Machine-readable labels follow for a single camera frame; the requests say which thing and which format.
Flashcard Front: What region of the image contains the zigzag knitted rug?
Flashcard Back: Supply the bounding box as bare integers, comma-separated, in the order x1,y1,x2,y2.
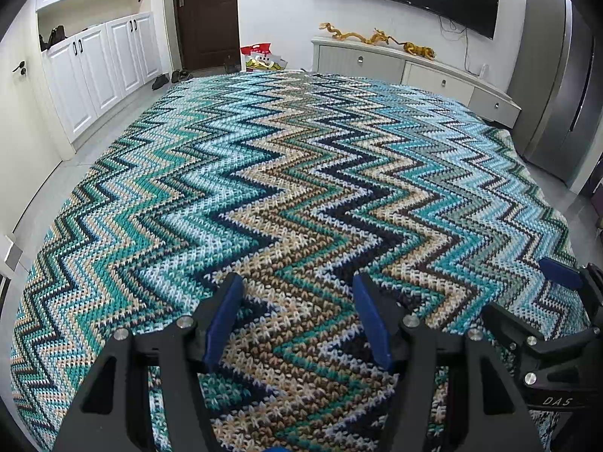
9,72,578,452

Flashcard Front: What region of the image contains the white low media cabinet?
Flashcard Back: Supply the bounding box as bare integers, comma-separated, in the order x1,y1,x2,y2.
311,35,521,128

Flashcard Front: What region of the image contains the golden dragon figurine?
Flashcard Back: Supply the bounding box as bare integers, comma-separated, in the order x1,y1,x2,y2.
360,28,392,47
318,22,363,42

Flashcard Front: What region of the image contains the grey refrigerator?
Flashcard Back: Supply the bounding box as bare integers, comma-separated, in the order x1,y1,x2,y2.
506,0,597,189

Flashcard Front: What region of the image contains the golden tiger figurine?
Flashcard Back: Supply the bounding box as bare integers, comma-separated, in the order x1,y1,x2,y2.
396,41,436,60

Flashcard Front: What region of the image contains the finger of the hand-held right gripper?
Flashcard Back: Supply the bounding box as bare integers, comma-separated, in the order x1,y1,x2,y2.
481,301,603,391
538,257,603,327

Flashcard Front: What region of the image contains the red gift bag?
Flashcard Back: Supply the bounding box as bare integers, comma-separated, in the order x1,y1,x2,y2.
240,42,274,72

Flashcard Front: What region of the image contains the dark brown door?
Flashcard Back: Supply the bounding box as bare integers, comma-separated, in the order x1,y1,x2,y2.
172,0,243,72

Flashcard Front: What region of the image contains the black bag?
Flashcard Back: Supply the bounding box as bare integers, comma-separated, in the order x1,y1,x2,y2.
38,26,67,52

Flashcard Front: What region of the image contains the cream door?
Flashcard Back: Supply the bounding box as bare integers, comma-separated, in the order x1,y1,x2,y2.
0,23,64,241

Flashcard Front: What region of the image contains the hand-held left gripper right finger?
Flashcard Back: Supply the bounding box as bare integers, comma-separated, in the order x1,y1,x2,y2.
352,272,531,452

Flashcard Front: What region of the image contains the black television cable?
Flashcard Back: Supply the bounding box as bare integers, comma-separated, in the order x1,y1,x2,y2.
440,15,472,73

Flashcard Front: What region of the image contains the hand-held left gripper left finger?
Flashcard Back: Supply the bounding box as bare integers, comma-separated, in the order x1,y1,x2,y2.
52,272,246,452

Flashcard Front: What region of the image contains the white base cabinet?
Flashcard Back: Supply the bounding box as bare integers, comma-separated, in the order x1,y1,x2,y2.
40,9,163,144

